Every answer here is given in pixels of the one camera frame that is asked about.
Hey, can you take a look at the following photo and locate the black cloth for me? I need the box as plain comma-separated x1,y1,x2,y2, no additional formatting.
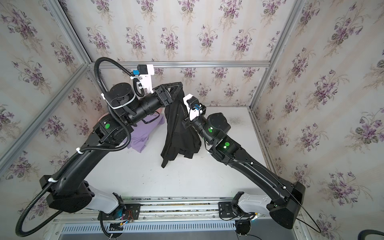
161,90,202,168

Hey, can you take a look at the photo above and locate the aluminium frame post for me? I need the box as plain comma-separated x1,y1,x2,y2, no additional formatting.
249,0,306,110

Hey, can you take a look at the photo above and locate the horizontal aluminium frame bar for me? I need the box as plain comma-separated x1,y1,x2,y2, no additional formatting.
88,60,271,70

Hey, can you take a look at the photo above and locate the left back frame post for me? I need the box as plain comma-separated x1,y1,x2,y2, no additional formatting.
46,1,101,107

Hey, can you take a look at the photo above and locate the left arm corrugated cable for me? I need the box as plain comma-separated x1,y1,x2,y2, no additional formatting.
14,56,146,238

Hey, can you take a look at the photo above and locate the aluminium rail base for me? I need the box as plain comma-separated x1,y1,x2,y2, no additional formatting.
53,197,272,224

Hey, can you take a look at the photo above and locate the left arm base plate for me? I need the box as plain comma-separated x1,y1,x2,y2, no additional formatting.
98,204,141,221

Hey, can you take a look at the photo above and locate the purple cloth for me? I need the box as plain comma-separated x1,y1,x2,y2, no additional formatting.
127,112,165,153

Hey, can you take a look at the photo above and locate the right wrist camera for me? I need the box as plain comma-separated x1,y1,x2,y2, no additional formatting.
183,94,206,122

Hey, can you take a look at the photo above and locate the white ventilation grille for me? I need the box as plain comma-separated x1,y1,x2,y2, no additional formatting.
61,220,236,235

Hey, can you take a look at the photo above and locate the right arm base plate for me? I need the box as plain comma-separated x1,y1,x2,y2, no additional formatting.
218,201,257,221

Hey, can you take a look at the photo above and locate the pink cloth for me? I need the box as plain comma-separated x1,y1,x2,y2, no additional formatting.
98,108,165,121

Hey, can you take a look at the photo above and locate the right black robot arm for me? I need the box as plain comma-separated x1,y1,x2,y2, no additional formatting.
183,113,306,229

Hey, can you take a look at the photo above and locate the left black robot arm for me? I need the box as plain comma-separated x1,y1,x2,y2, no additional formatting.
40,82,183,214

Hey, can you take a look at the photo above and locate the left diagonal frame bar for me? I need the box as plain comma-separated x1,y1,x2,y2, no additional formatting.
1,64,88,176

